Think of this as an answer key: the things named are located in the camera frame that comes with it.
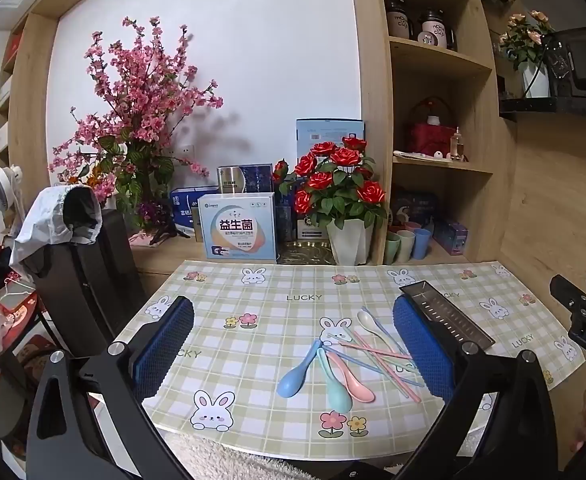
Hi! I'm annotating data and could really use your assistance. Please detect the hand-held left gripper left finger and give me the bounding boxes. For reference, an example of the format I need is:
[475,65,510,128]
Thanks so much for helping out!
[27,295,196,480]

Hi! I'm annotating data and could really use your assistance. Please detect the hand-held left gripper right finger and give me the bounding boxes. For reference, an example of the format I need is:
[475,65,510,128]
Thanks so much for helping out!
[392,294,556,480]

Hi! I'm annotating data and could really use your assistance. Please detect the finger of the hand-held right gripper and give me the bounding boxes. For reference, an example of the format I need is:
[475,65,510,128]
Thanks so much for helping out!
[549,274,586,314]

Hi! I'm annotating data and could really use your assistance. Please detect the metal utensil tray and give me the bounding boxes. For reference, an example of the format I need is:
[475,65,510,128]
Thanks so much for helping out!
[399,280,496,353]

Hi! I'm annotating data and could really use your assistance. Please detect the cream spoon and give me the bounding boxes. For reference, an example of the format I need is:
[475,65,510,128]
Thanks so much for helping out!
[356,308,404,358]

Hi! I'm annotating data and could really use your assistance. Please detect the pile of pastel chopsticks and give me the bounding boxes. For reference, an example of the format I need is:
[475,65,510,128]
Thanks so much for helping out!
[321,330,424,403]

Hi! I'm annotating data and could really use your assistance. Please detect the pink spoon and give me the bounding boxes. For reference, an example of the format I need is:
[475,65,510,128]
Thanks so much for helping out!
[325,350,376,404]

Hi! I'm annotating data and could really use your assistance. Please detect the teal spoon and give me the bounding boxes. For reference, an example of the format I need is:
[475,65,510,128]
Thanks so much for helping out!
[314,347,348,407]

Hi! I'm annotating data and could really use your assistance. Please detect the blue spoon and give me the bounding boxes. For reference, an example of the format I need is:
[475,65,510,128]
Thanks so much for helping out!
[276,339,322,398]

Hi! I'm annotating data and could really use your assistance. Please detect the black chair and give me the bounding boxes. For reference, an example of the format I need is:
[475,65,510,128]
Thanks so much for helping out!
[35,207,146,358]

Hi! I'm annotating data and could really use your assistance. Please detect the checked rabbit table mat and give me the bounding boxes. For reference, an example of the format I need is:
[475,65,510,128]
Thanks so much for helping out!
[113,259,586,448]

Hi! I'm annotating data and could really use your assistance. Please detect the cream cup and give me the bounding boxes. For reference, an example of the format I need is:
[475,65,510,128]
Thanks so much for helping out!
[397,229,416,262]

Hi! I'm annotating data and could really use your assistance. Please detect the green cup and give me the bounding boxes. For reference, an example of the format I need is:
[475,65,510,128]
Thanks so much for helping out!
[385,230,403,263]

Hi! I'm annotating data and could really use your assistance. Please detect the blue cup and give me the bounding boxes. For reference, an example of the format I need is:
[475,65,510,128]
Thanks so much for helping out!
[413,228,432,260]

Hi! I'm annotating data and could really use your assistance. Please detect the small purple box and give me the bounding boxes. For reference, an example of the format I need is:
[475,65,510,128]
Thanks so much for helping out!
[433,220,469,256]

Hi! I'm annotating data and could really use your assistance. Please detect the red roses in white pot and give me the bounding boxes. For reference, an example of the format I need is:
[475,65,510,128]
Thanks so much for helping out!
[272,135,389,266]

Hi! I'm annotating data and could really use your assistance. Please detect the white fluffy rug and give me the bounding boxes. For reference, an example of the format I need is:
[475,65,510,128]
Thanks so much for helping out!
[165,430,479,480]

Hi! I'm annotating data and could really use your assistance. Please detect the pale blue supplement box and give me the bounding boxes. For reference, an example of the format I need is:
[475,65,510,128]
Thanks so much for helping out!
[198,192,278,263]

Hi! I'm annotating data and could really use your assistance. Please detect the blue carton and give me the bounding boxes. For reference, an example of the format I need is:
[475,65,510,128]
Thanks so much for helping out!
[169,186,220,241]

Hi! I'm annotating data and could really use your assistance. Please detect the red side table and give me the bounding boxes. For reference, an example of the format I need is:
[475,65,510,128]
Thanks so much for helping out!
[0,287,48,411]

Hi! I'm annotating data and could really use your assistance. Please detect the dark blue printed box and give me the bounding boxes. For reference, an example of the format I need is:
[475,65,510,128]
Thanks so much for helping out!
[390,187,439,231]

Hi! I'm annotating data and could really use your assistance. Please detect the gold decorative tray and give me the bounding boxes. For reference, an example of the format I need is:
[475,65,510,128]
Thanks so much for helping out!
[278,240,339,266]

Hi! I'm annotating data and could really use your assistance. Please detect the small white box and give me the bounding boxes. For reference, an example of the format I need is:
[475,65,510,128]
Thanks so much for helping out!
[295,217,331,241]

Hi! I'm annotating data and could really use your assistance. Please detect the grey jacket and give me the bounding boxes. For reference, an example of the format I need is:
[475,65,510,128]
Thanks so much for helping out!
[9,185,104,273]

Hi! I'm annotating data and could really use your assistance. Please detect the silver and navy box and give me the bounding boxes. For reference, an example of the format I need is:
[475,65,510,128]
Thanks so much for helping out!
[217,162,274,196]

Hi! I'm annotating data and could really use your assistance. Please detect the black speckled counter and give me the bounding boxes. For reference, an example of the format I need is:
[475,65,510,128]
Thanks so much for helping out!
[498,95,586,121]

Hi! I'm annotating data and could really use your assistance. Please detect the red gift basket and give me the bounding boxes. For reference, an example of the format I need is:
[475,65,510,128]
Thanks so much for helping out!
[405,96,456,158]

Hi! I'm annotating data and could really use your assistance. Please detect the pink roses in white pot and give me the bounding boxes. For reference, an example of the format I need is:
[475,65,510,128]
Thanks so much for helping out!
[498,10,556,98]

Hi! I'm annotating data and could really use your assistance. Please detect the white fan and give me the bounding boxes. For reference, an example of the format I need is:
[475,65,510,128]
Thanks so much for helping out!
[0,165,24,233]

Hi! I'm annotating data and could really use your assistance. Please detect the pink blossom flower arrangement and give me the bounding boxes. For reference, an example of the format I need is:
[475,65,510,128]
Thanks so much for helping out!
[48,16,224,241]

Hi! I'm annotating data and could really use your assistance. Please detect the light blue tall box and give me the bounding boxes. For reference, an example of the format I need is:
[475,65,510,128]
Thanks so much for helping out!
[295,119,365,161]

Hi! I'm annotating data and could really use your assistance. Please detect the wooden shelf unit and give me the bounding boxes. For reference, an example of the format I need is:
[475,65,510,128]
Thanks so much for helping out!
[348,0,519,266]

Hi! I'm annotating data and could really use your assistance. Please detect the white lidded jar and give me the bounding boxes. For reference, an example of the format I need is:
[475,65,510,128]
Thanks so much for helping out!
[418,7,456,51]

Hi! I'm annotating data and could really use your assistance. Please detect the dark lidded jar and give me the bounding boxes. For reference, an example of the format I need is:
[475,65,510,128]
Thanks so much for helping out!
[385,0,414,40]

